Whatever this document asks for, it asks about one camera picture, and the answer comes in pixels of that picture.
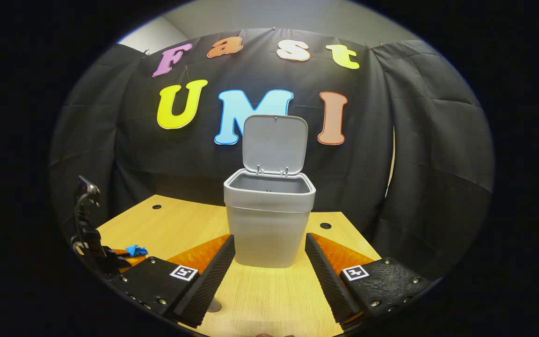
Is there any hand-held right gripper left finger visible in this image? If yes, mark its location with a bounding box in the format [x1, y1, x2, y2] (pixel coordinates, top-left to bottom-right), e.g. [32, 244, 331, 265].
[102, 234, 236, 327]

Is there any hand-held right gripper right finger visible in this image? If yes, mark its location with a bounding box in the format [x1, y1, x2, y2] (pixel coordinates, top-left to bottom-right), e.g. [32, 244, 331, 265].
[305, 233, 441, 330]

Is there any white desktop garbage bin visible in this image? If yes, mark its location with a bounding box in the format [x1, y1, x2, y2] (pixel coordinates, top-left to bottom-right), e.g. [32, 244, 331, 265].
[223, 114, 317, 269]

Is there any wooden desktop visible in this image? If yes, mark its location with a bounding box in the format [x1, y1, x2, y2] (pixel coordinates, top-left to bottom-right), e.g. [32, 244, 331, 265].
[96, 194, 382, 337]

